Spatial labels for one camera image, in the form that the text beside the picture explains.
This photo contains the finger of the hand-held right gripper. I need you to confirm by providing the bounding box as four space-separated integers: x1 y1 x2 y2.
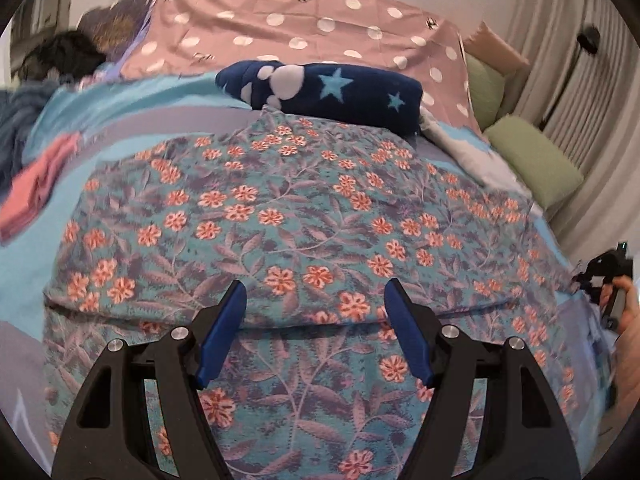
571 259 598 306

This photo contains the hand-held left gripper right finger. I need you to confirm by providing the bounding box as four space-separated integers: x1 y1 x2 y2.
384 277 583 480

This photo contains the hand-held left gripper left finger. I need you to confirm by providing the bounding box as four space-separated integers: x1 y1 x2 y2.
51 280 248 480

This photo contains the floral teal garment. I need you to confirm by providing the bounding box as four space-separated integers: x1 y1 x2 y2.
42 110 621 480

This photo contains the person's right forearm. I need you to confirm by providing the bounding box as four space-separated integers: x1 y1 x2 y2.
611 331 640 413

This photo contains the person's right hand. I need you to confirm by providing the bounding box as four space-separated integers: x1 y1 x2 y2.
599 277 640 337

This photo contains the large green cushion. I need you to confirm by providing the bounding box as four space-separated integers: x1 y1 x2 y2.
484 115 585 210

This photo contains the white pleated curtain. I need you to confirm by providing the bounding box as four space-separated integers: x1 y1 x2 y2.
510 0 640 261

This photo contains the teal patterned bed blanket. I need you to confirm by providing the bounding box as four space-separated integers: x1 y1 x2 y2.
0 67 621 480

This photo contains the small green cushion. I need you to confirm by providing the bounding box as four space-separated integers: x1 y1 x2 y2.
465 55 506 131

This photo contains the black floor lamp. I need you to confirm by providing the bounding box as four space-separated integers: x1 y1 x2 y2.
540 25 601 128

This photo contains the pink folded cloth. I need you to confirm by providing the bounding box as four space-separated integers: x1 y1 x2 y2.
0 132 83 246

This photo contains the navy star print fleece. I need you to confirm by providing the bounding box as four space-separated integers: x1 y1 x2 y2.
215 60 425 137

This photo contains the beige cushion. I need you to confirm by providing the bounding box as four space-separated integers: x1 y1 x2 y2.
462 21 531 78

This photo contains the blue denim clothing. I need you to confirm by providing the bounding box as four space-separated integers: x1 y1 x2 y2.
0 80 56 196

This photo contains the black clothing pile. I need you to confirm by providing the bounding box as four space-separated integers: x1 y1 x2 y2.
25 30 108 81

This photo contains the purple printed pillow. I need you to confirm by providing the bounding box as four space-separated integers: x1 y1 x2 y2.
77 0 166 68

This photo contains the pink polka-dot pillow cover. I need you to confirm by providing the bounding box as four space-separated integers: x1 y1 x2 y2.
122 0 483 133

